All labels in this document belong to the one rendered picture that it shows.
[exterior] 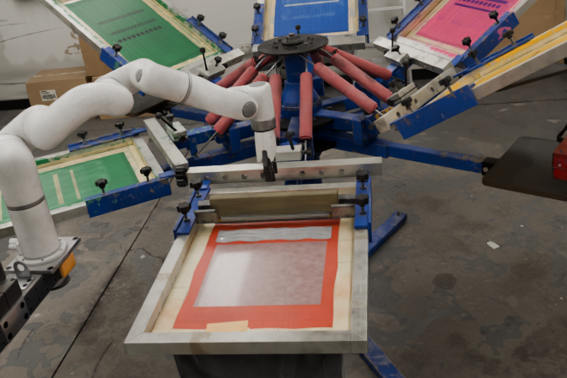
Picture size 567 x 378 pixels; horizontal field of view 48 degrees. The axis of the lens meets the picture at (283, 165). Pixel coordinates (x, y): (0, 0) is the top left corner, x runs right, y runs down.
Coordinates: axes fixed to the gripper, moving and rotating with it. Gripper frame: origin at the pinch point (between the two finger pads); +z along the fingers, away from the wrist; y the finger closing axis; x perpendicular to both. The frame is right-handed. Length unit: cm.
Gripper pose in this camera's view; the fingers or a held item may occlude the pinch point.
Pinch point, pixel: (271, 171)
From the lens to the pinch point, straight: 197.0
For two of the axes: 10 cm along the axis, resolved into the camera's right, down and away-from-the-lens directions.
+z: 1.3, 8.9, 4.3
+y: -1.2, 4.5, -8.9
